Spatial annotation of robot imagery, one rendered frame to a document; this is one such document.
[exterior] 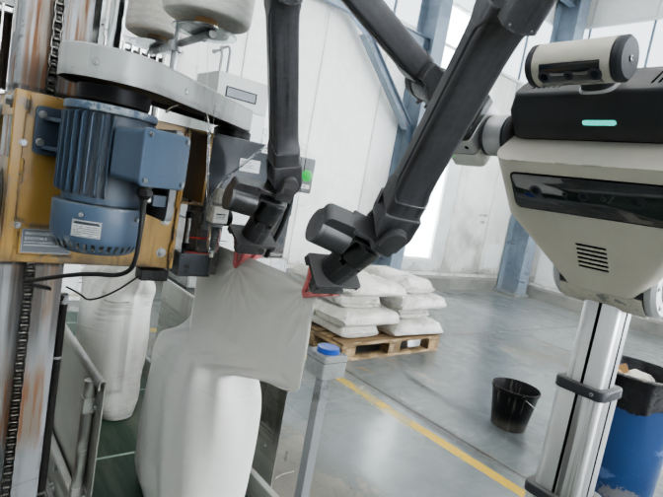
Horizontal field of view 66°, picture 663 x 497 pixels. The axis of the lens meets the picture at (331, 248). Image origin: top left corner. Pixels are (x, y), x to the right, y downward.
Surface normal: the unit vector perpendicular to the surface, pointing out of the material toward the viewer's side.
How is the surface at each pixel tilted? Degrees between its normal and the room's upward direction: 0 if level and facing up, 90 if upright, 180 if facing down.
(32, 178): 90
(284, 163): 111
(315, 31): 90
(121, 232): 91
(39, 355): 90
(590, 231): 130
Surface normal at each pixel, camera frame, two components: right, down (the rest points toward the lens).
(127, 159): -0.45, 0.02
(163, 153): 0.88, 0.21
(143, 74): 0.77, 0.21
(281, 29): 0.31, 0.54
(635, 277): -0.70, 0.58
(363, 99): 0.61, 0.20
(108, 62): 0.21, 0.16
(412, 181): 0.01, 0.65
